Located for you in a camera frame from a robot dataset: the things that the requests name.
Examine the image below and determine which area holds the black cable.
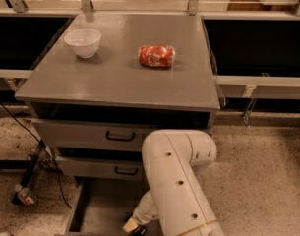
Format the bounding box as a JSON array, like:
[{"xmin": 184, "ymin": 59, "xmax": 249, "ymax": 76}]
[{"xmin": 0, "ymin": 101, "xmax": 73, "ymax": 210}]

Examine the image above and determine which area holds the left black bin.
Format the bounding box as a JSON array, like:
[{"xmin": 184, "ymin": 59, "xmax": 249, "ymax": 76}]
[{"xmin": 0, "ymin": 16, "xmax": 72, "ymax": 70}]

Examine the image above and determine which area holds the white bowl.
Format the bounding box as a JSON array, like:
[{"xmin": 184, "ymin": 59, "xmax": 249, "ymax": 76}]
[{"xmin": 64, "ymin": 29, "xmax": 101, "ymax": 58}]

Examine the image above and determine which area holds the crushed red soda can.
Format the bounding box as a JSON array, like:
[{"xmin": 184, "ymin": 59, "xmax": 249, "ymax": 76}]
[{"xmin": 138, "ymin": 45, "xmax": 175, "ymax": 68}]

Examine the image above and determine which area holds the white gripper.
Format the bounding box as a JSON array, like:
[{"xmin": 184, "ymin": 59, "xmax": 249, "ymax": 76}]
[{"xmin": 123, "ymin": 201, "xmax": 158, "ymax": 233}]

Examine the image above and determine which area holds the black floor stand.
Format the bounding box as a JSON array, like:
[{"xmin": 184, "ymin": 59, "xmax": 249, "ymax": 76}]
[{"xmin": 12, "ymin": 142, "xmax": 45, "ymax": 205}]

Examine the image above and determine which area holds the right black bin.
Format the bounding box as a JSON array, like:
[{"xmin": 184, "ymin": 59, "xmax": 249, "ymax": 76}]
[{"xmin": 204, "ymin": 20, "xmax": 300, "ymax": 78}]

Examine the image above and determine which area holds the black rxbar chocolate bar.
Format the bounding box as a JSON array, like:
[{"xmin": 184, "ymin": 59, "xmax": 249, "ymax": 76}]
[{"xmin": 125, "ymin": 215, "xmax": 148, "ymax": 236}]

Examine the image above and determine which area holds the grey drawer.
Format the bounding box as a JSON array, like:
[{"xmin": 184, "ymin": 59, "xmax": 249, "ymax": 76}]
[
  {"xmin": 56, "ymin": 147, "xmax": 143, "ymax": 180},
  {"xmin": 54, "ymin": 178, "xmax": 149, "ymax": 236},
  {"xmin": 30, "ymin": 117, "xmax": 212, "ymax": 153}
]

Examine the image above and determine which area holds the grey top drawer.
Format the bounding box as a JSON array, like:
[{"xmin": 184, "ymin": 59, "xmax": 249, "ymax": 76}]
[{"xmin": 30, "ymin": 117, "xmax": 212, "ymax": 153}]

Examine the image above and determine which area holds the grey drawer cabinet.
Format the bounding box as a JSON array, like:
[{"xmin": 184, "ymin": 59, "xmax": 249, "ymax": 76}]
[{"xmin": 14, "ymin": 13, "xmax": 221, "ymax": 189}]

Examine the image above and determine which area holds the black bin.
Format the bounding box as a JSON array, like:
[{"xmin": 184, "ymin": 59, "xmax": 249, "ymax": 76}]
[
  {"xmin": 0, "ymin": 16, "xmax": 72, "ymax": 70},
  {"xmin": 204, "ymin": 20, "xmax": 300, "ymax": 78}
]

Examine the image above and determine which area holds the grey bottom drawer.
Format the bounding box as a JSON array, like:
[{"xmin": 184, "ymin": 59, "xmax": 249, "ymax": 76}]
[{"xmin": 54, "ymin": 178, "xmax": 149, "ymax": 236}]

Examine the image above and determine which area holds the plastic water bottle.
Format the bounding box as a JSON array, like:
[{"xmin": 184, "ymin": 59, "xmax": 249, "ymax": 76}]
[{"xmin": 14, "ymin": 184, "xmax": 36, "ymax": 206}]

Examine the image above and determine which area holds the grey middle drawer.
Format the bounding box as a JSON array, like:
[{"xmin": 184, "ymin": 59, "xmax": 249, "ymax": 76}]
[{"xmin": 56, "ymin": 147, "xmax": 143, "ymax": 180}]

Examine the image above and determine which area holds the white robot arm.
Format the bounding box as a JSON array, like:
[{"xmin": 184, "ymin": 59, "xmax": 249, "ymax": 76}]
[{"xmin": 123, "ymin": 130, "xmax": 224, "ymax": 236}]

